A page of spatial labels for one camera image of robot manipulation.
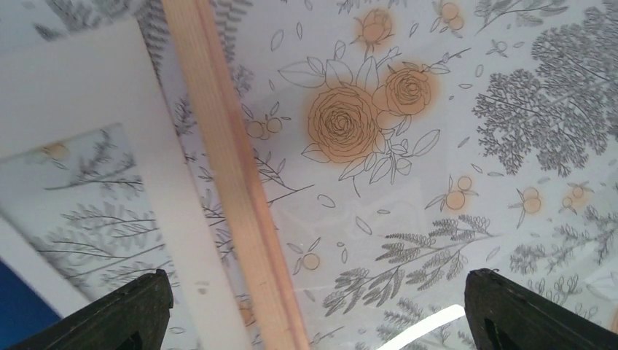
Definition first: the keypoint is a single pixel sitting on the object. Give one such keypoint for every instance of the sunset photo print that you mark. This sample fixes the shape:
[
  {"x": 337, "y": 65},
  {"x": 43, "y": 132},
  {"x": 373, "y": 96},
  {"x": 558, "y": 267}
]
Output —
[{"x": 23, "y": 312}]

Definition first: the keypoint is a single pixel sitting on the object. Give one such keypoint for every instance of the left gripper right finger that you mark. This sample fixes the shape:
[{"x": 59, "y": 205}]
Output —
[{"x": 502, "y": 314}]

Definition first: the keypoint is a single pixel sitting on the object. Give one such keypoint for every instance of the floral patterned table mat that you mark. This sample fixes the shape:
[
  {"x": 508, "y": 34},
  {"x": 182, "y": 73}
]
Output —
[{"x": 400, "y": 145}]

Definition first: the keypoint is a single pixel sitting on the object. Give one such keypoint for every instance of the pink wooden picture frame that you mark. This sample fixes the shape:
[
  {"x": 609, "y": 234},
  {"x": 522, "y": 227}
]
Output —
[{"x": 231, "y": 157}]

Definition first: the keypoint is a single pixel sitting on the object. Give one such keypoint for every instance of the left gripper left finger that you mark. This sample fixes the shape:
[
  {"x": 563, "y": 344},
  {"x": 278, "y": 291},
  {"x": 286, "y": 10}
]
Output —
[{"x": 134, "y": 316}]

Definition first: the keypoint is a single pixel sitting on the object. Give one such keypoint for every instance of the white photo mat board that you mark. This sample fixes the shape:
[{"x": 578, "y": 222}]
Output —
[{"x": 95, "y": 188}]

